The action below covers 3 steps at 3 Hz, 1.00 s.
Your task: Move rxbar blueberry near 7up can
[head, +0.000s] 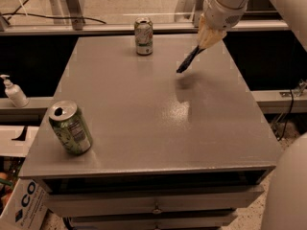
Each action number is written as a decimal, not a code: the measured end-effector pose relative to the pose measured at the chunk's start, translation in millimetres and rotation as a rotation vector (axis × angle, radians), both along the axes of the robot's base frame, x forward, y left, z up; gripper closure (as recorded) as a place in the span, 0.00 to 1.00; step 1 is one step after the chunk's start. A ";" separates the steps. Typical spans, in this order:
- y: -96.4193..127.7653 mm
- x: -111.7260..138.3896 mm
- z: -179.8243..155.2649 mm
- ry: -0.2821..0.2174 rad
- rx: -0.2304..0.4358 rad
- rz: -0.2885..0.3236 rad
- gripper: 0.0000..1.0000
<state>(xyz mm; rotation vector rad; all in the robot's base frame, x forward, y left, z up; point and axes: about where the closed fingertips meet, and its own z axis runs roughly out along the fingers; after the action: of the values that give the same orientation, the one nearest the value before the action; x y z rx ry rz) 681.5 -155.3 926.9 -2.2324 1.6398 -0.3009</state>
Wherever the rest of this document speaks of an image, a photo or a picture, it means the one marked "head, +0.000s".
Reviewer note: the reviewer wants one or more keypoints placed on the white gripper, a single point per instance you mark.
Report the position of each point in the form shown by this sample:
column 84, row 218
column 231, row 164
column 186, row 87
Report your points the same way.
column 222, row 13

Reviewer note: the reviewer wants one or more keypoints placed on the dark blue rxbar wrapper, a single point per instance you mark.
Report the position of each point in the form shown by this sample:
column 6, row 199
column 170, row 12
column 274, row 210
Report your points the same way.
column 186, row 63

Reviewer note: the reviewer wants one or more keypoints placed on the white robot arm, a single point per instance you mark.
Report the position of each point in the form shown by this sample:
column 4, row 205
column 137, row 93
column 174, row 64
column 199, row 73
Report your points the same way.
column 286, row 202

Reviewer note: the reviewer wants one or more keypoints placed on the white green 7up can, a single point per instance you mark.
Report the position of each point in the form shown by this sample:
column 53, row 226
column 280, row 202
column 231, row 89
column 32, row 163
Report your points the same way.
column 143, row 32

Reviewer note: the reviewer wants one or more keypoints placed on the green soda can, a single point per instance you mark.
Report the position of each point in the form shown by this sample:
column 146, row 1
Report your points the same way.
column 66, row 120

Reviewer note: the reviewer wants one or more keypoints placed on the grey drawer cabinet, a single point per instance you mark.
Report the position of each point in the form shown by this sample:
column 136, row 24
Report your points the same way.
column 199, row 200

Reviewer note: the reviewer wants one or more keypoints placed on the white pump bottle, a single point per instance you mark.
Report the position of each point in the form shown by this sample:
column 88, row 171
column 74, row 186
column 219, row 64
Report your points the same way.
column 14, row 92

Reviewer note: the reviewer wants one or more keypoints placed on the white cardboard box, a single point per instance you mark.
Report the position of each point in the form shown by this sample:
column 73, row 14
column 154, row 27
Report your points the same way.
column 25, row 209

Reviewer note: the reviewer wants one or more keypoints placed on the metal frame bracket right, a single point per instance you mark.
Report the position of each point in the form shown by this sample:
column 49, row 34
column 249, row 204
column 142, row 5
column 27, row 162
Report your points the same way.
column 199, row 0

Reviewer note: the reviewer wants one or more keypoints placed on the metal frame bracket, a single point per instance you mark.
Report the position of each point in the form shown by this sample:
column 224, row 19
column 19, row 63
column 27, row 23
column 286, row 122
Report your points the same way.
column 199, row 0
column 75, row 9

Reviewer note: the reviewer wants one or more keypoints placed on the metal frame bracket left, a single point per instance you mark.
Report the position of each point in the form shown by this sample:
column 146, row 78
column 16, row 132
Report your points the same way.
column 75, row 9

